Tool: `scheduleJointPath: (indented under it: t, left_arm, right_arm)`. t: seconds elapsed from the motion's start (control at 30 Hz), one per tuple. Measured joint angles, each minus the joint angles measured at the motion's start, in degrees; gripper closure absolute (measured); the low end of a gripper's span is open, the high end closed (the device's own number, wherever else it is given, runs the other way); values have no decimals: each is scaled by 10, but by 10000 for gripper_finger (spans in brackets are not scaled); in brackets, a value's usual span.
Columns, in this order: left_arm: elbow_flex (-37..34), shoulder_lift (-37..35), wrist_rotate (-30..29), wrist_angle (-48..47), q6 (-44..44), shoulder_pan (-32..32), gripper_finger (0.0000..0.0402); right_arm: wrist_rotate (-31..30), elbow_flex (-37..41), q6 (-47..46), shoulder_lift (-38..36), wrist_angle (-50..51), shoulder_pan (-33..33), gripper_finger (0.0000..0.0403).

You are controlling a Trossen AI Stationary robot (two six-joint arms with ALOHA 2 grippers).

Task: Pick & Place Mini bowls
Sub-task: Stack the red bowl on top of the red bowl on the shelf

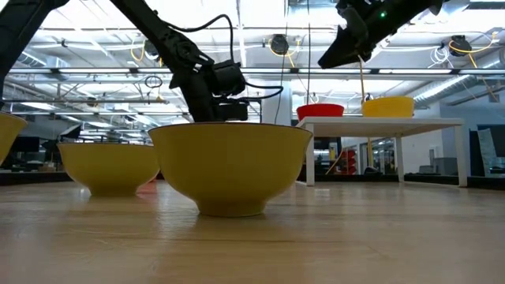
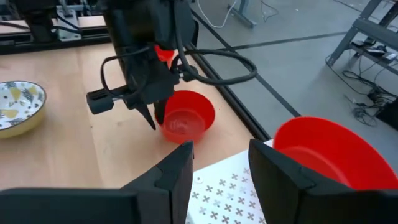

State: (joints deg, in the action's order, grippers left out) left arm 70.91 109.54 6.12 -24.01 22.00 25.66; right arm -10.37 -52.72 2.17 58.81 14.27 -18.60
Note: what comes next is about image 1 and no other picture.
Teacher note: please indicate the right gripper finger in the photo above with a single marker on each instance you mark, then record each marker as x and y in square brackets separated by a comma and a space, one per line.
[347, 51]
[355, 25]

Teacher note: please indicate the patterned ceramic bowl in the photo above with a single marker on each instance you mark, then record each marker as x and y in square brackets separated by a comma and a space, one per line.
[230, 169]
[8, 134]
[108, 169]

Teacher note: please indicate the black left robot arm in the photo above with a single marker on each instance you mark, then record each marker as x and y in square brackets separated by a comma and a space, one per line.
[158, 31]

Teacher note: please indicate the white pillar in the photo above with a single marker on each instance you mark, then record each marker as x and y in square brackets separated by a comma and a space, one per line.
[272, 112]

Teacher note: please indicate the white perforated metal shelf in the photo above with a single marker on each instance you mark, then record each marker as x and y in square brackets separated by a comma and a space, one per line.
[375, 127]

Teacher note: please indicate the red storage bins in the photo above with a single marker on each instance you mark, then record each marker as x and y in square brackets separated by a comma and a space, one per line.
[349, 161]

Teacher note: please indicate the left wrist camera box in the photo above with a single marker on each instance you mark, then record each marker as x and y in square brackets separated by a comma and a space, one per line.
[229, 79]

